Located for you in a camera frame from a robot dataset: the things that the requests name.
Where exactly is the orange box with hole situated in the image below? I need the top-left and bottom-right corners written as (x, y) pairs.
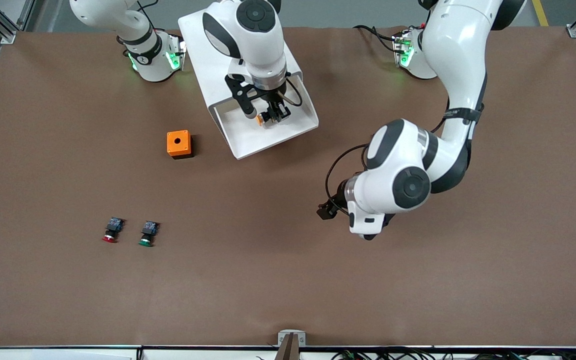
top-left (166, 130), bottom-right (194, 160)

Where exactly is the black base power cable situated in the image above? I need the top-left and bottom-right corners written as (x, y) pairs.
top-left (133, 0), bottom-right (181, 37)
top-left (352, 24), bottom-right (405, 55)

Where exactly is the green push button switch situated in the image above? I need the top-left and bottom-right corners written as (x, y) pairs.
top-left (137, 220), bottom-right (160, 248)

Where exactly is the brown table cover sheet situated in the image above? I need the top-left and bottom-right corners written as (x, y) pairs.
top-left (0, 24), bottom-right (576, 349)

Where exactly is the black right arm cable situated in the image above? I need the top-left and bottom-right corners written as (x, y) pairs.
top-left (277, 76), bottom-right (304, 108)

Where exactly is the red push button switch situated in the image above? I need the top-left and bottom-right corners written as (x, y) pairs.
top-left (101, 217), bottom-right (126, 244)

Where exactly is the black cable bundle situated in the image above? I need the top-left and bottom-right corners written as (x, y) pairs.
top-left (330, 349), bottom-right (576, 360)

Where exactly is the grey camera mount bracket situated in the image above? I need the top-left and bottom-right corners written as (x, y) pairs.
top-left (277, 329), bottom-right (307, 347)

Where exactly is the white table edge rail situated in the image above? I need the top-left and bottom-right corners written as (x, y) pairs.
top-left (0, 345), bottom-right (576, 360)

